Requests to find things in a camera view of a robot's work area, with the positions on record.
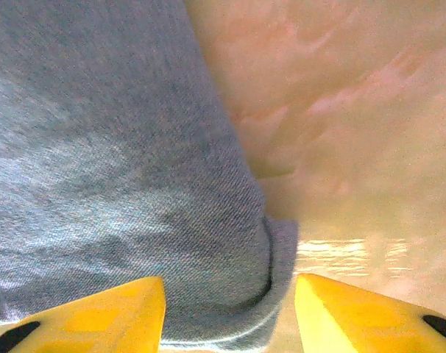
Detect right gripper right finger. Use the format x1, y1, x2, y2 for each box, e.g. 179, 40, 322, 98
294, 273, 446, 353

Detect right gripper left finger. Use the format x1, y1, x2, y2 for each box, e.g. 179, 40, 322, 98
0, 275, 166, 353

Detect blue denim trousers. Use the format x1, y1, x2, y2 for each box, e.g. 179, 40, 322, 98
0, 0, 300, 353

